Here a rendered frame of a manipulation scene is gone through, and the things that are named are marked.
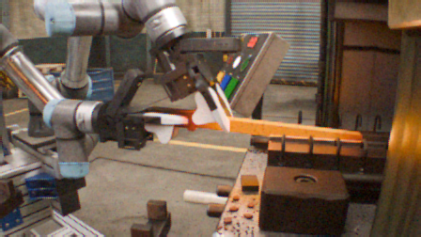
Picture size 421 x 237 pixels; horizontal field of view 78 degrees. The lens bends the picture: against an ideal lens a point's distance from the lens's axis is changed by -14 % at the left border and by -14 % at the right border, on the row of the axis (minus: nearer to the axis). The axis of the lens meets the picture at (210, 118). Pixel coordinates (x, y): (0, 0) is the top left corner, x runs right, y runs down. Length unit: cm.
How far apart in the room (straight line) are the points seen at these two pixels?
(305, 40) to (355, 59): 770
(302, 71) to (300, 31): 111
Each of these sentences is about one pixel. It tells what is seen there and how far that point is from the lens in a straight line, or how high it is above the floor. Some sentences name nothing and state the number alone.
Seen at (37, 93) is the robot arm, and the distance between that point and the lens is 87.
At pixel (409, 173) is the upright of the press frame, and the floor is 106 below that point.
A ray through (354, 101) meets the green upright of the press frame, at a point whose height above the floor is 104.
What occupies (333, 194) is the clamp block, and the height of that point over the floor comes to 98.
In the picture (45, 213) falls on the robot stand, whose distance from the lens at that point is 137.
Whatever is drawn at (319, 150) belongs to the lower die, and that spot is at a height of 99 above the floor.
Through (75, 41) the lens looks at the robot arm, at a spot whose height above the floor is 118.
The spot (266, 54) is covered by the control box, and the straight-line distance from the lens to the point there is 97.
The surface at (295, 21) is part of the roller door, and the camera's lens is 847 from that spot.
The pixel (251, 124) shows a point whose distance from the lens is 56.
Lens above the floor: 117
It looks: 15 degrees down
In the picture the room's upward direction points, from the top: straight up
